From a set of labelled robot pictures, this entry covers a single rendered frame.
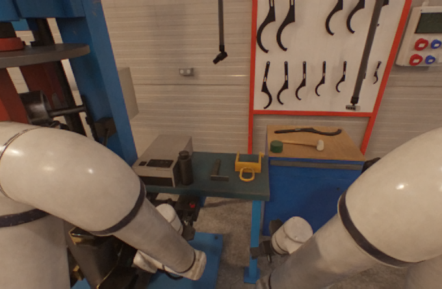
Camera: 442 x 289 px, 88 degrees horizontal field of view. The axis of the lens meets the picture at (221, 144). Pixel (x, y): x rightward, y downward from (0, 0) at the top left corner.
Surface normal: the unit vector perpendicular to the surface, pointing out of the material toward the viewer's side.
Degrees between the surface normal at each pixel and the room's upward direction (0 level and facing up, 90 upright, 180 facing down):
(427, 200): 65
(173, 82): 90
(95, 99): 90
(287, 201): 90
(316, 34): 90
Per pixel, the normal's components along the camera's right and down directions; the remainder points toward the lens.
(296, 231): -0.01, -0.62
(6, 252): 0.41, 0.22
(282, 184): -0.14, 0.48
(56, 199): 0.15, 0.36
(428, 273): -0.99, 0.14
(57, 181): 0.23, 0.07
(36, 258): 0.83, 0.18
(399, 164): -0.75, -0.59
